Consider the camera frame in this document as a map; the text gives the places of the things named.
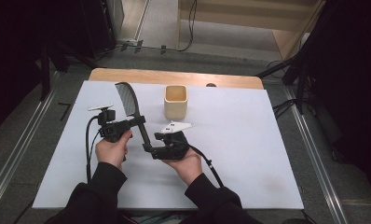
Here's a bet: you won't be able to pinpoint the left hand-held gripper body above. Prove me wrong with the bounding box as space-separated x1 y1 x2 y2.
88 104 131 144

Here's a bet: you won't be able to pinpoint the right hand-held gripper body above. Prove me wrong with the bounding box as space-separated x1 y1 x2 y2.
157 120 196 161

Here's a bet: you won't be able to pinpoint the person's right hand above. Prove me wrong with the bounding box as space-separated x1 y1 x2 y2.
163 147 204 187

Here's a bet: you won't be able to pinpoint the person's left hand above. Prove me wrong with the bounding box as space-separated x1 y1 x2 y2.
94 130 133 171

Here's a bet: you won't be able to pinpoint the beige square cup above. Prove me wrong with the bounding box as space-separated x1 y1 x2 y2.
163 84 188 120

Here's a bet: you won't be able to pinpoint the wooden table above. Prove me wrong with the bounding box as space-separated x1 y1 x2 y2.
89 68 265 91

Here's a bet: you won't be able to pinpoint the white board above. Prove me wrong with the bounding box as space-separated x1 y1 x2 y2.
32 80 305 210

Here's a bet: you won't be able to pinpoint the black stand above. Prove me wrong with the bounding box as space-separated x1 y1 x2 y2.
38 31 98 102
256 46 318 116

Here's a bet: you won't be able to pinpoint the wooden shelf unit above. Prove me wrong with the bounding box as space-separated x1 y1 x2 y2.
176 0 326 61

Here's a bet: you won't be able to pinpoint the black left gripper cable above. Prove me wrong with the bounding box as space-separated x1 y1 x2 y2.
85 115 103 185

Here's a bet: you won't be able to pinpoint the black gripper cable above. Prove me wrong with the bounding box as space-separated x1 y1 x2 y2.
187 144 225 189
85 115 103 185

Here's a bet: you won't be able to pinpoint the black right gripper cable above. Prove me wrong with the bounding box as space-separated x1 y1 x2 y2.
187 144 225 189

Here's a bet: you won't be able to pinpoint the metal floor rail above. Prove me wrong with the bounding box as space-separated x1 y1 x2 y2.
0 71 62 214
284 87 350 224

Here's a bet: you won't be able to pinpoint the black hanging cable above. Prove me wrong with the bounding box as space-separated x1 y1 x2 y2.
177 0 198 52

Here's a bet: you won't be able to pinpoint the black floor cables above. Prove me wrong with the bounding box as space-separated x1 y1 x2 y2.
271 98 299 119

